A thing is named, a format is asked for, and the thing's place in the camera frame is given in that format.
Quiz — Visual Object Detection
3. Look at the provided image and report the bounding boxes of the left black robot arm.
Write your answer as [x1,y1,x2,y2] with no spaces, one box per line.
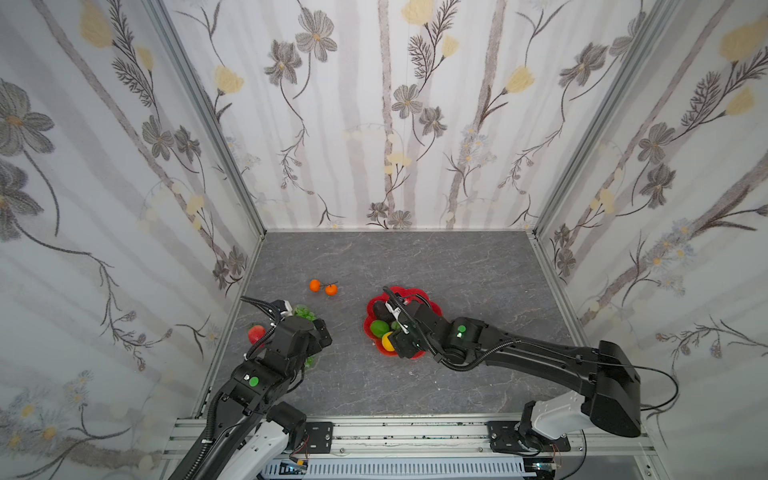
[170,316,332,479]

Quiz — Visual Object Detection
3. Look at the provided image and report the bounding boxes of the black mounting plate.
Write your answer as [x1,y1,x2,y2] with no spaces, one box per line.
[486,421,571,456]
[291,422,334,456]

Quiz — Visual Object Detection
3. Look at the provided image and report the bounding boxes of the green grape bunch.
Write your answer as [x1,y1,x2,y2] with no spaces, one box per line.
[293,305,317,369]

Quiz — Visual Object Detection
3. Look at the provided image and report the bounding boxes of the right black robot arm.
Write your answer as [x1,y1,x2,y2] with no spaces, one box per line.
[373,293,653,452]

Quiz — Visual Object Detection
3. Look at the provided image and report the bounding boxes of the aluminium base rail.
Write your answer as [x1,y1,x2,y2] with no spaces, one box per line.
[160,413,667,480]

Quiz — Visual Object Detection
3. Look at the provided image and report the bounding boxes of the white perforated cable duct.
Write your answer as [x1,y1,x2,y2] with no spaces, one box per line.
[261,457,536,479]

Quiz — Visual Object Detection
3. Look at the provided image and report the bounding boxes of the green lime fruit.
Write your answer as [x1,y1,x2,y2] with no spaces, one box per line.
[369,320,391,339]

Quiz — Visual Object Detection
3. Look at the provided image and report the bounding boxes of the yellow pear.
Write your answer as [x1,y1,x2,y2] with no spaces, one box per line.
[381,331,395,352]

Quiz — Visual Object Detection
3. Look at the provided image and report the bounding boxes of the red flower-shaped fruit bowl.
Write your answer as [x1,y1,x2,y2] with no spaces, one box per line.
[363,286,443,357]

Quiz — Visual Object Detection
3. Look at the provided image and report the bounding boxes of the dark green avocado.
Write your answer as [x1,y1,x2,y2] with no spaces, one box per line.
[372,301,394,323]

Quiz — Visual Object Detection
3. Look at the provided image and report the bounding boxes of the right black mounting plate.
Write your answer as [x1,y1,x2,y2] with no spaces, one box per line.
[486,421,571,456]

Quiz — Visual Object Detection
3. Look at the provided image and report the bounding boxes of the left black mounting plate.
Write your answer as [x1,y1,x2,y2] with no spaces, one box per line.
[291,422,334,456]

